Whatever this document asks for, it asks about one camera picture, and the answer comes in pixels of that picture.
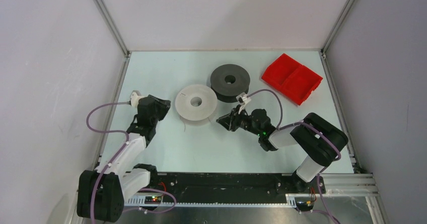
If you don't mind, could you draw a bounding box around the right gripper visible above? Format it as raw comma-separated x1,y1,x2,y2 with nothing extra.
216,104,262,136

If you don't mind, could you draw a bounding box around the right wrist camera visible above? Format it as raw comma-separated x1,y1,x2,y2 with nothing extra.
236,93,251,114

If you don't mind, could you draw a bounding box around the white translucent spool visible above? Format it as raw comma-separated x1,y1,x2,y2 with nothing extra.
175,84,218,126

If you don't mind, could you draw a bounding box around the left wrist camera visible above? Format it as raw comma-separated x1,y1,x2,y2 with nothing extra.
129,90,145,108

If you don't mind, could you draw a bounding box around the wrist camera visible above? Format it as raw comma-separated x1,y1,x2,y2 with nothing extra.
129,90,145,108
236,93,251,114

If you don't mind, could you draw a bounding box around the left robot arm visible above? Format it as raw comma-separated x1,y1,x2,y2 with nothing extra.
76,92,171,223

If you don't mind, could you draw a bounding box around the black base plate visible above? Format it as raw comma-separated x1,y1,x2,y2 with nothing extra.
148,172,326,204

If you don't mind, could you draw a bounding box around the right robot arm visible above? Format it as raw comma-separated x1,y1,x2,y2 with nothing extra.
216,107,349,193

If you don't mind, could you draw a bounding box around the dark grey spool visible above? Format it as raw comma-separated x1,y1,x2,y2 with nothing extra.
210,64,250,103

